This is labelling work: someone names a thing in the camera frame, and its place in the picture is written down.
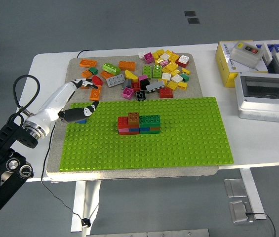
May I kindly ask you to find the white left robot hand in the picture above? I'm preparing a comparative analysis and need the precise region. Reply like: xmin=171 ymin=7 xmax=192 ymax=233
xmin=24 ymin=78 xmax=100 ymax=135

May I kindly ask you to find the orange long toy brick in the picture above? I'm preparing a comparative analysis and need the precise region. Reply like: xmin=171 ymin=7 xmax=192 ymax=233
xmin=89 ymin=85 xmax=102 ymax=101
xmin=100 ymin=70 xmax=115 ymax=80
xmin=118 ymin=61 xmax=136 ymax=72
xmin=79 ymin=59 xmax=97 ymax=69

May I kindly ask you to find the red sloped toy brick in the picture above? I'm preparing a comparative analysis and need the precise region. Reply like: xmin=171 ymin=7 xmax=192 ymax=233
xmin=159 ymin=87 xmax=174 ymax=99
xmin=91 ymin=75 xmax=104 ymax=86

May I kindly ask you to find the grey long toy brick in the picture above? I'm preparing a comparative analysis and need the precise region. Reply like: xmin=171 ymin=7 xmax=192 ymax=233
xmin=106 ymin=73 xmax=126 ymax=88

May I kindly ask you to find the lime green long toy brick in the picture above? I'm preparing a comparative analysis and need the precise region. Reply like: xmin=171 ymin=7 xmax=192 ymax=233
xmin=102 ymin=62 xmax=121 ymax=76
xmin=152 ymin=65 xmax=162 ymax=79
xmin=142 ymin=65 xmax=152 ymax=79

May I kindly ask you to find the yellow curved toy brick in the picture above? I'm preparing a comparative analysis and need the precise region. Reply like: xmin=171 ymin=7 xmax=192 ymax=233
xmin=124 ymin=69 xmax=139 ymax=82

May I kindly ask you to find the dark green wide toy brick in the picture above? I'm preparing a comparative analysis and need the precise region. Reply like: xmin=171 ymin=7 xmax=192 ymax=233
xmin=139 ymin=114 xmax=161 ymax=128

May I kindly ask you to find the grey narrow toy brick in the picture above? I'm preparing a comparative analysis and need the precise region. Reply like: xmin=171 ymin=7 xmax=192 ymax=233
xmin=146 ymin=80 xmax=165 ymax=94

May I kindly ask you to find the green studded baseplate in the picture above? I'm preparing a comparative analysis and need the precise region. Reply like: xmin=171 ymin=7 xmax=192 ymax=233
xmin=59 ymin=96 xmax=235 ymax=172

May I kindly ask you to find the red brick with white top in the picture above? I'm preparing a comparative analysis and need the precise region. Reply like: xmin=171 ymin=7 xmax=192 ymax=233
xmin=175 ymin=55 xmax=190 ymax=69

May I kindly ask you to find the grey-brown mat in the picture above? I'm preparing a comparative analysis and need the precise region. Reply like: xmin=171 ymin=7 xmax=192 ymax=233
xmin=45 ymin=53 xmax=219 ymax=183

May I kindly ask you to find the white table leg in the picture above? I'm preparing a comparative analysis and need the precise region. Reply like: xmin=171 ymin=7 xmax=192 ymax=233
xmin=239 ymin=167 xmax=267 ymax=220
xmin=70 ymin=181 xmax=102 ymax=233

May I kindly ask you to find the white distribution box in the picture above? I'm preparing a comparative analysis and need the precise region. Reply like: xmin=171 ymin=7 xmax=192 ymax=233
xmin=233 ymin=71 xmax=279 ymax=124

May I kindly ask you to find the long metal floor plate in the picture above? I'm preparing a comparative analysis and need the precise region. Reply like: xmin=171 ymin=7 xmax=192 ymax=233
xmin=86 ymin=229 xmax=210 ymax=237

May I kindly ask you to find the yellow cardboard box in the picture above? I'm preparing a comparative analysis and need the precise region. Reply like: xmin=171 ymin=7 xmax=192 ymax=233
xmin=215 ymin=40 xmax=269 ymax=88

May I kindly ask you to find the white plastic part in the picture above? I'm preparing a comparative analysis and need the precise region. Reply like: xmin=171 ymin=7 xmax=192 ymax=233
xmin=261 ymin=42 xmax=273 ymax=66

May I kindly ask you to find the black floor cable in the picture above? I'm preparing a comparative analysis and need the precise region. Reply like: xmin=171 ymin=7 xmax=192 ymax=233
xmin=245 ymin=211 xmax=277 ymax=237

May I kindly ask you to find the black table cable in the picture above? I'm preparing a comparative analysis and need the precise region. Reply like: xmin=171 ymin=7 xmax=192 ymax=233
xmin=76 ymin=49 xmax=90 ymax=59

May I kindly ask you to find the thin black cord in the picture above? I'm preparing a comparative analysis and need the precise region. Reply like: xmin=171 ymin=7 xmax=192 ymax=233
xmin=40 ymin=122 xmax=84 ymax=222

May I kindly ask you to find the grey push-button switch box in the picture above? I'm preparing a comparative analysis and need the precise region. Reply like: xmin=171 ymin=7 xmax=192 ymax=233
xmin=229 ymin=41 xmax=264 ymax=70

